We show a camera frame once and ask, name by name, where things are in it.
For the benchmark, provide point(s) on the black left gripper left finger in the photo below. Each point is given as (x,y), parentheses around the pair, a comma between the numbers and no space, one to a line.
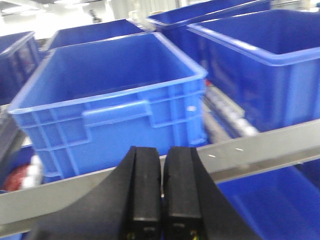
(126,205)

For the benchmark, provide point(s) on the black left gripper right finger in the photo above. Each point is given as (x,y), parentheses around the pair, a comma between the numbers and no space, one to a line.
(194,207)

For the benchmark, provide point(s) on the blue crate lower right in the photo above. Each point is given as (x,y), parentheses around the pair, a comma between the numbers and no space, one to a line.
(280,204)

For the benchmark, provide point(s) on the white roller conveyor track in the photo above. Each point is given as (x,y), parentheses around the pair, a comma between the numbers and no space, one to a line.
(223,118)

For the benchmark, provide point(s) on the blue crate centre left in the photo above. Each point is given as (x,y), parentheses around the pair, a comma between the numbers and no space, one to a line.
(87,104)

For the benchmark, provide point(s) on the blue crate behind centre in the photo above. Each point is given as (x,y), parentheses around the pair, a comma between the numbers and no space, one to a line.
(93,32)

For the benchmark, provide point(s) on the blue crate tilted top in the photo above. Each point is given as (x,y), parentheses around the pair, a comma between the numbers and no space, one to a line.
(173,23)

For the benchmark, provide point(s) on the blue crate far left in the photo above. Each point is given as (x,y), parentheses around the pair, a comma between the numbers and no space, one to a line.
(19,58)

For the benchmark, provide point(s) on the stainless steel rack rail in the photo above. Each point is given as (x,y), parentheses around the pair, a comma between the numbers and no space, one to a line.
(224,161)

